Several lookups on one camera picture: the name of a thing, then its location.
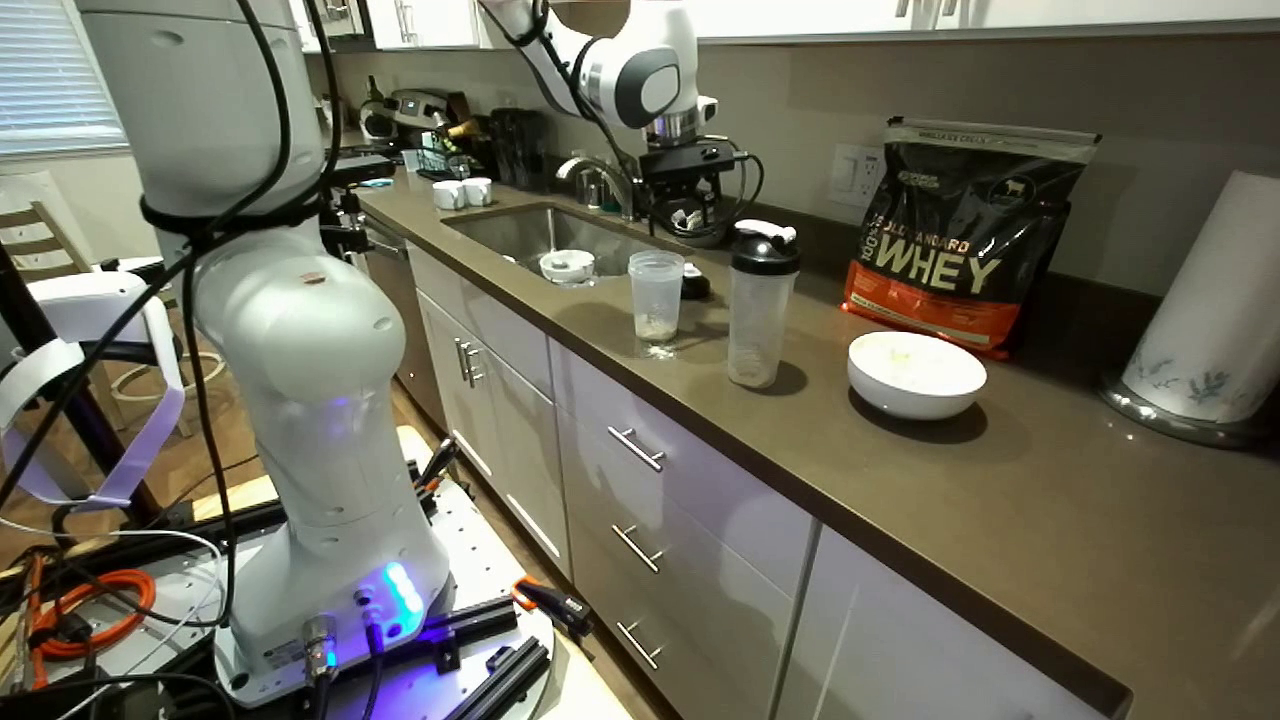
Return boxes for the white paper towel roll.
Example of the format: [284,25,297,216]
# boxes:
[1116,166,1280,432]

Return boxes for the steel paper towel holder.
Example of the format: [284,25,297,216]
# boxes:
[1096,374,1280,461]

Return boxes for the steel kitchen sink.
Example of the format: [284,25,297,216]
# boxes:
[442,200,672,287]

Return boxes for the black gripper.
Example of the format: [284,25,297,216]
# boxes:
[638,133,752,274]

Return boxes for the chrome faucet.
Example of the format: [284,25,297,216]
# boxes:
[552,153,631,221]

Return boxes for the open clear shaker cup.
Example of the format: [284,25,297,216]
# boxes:
[623,249,687,348]

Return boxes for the white window blinds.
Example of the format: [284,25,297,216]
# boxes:
[0,0,133,161]

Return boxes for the steel drawer handle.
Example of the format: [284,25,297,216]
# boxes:
[614,614,668,674]
[609,521,668,581]
[604,419,672,475]

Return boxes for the black whey protein bag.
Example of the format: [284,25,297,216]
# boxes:
[838,110,1106,365]

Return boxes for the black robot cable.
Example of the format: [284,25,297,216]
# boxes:
[0,0,352,630]

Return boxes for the white kitchen cabinet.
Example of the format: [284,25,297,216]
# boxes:
[396,237,1111,720]
[266,0,1280,57]

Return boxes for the white upper kitchen cabinet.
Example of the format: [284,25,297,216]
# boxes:
[266,0,1280,57]

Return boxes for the white perforated base plate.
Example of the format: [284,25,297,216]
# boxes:
[212,419,598,720]

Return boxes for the white bowl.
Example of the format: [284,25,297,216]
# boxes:
[843,328,993,424]

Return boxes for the white wall outlet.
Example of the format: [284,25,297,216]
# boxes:
[826,139,888,211]

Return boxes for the white lower kitchen cabinet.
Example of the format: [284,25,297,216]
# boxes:
[396,237,1111,720]

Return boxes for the black coffee machine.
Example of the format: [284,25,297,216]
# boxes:
[356,85,472,180]

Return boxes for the white folding stand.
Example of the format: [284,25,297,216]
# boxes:
[0,259,191,512]

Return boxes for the black orange clamp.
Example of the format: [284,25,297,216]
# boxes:
[509,572,600,638]

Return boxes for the white round container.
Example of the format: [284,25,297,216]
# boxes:
[538,244,600,291]

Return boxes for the clear shaker with black lid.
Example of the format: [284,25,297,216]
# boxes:
[723,216,806,392]

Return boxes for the steel cabinet door handle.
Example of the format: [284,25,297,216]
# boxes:
[451,334,491,392]

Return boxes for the orange cable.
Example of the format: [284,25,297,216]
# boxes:
[23,565,164,668]

